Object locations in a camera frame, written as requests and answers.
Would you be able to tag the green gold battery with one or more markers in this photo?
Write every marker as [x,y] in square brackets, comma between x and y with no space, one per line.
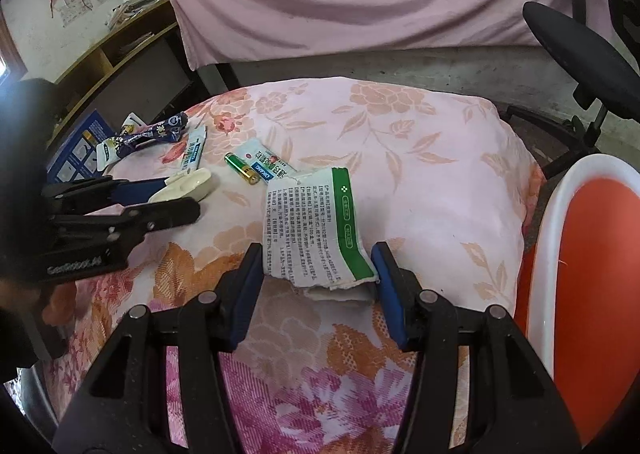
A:
[242,168]

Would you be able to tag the papers in shelf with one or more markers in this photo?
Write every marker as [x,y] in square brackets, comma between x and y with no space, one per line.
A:
[135,41]

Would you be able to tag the green white printed carton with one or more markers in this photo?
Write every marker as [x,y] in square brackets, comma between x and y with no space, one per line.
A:
[310,224]

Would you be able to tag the purple snack wrapper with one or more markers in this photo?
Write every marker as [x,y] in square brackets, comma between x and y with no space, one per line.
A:
[150,134]

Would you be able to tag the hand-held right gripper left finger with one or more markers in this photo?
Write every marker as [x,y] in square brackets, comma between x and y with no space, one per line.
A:
[245,304]

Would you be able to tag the stack of books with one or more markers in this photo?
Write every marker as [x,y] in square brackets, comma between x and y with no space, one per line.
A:
[135,4]

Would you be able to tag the black office chair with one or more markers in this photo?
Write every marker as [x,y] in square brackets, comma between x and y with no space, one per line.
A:
[575,39]

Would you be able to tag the floral pink blanket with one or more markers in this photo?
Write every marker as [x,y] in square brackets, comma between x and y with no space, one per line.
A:
[425,134]

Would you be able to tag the blue cardboard box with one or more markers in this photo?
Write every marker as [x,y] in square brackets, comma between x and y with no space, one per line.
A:
[75,149]

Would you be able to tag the wooden shelf unit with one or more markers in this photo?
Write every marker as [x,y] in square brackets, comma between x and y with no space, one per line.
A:
[95,59]

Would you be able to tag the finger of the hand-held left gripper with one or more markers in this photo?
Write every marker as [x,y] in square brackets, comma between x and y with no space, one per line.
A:
[165,214]
[135,190]

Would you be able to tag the person's left hand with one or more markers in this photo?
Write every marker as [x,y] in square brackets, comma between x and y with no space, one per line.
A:
[20,295]

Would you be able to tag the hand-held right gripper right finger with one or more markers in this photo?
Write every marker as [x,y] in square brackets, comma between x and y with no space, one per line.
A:
[392,299]

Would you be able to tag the orange white-rimmed bin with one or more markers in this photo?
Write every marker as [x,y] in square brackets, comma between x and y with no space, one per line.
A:
[600,259]

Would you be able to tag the small white medicine box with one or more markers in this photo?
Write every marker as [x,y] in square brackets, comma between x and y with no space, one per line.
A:
[272,159]
[192,151]

